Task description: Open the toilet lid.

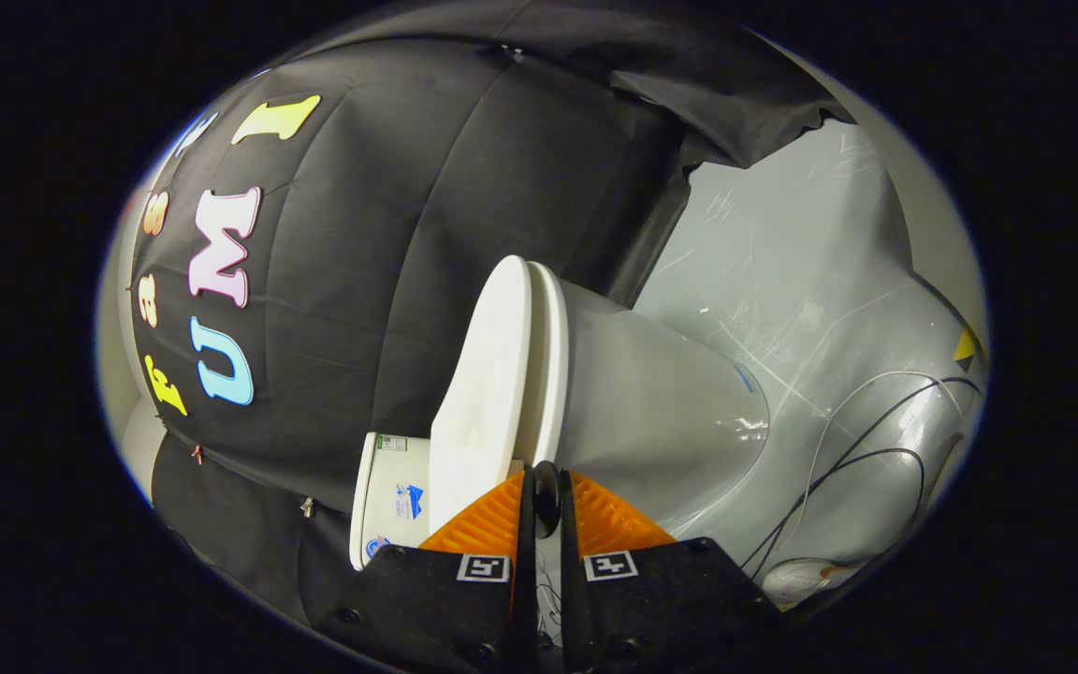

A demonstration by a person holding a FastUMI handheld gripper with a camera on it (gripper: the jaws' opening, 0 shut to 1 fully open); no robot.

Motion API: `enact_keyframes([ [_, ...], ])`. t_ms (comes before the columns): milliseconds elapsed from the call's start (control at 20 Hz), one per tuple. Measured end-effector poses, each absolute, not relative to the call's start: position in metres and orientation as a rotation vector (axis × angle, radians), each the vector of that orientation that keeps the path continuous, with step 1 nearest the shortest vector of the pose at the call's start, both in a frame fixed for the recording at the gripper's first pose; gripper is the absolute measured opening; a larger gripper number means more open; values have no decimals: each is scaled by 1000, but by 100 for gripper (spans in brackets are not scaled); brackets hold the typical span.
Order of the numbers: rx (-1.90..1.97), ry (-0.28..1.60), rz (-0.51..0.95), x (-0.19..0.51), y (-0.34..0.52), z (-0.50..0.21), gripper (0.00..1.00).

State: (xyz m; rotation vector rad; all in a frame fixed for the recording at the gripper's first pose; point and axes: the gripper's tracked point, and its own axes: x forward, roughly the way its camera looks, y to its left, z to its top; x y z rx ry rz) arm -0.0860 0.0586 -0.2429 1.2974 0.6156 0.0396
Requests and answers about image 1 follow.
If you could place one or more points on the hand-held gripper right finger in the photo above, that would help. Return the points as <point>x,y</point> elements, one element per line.
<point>651,608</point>

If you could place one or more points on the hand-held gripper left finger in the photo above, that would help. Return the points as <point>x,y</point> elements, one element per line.
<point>464,608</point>

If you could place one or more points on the white toilet lid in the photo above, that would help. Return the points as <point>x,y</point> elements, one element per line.
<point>483,402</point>

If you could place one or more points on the white toilet with tank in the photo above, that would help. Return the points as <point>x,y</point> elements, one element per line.
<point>661,412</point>

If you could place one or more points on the white toilet seat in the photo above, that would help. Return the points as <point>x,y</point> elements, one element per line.
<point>550,374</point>

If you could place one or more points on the white round object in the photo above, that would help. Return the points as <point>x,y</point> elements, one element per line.
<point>806,580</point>

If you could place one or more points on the silver cloth clip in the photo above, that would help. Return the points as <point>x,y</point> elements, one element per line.
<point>307,506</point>

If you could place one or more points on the black backdrop cloth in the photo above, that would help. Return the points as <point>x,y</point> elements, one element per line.
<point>389,262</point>

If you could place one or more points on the yellow triangular sticker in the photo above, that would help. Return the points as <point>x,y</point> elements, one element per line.
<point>965,348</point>

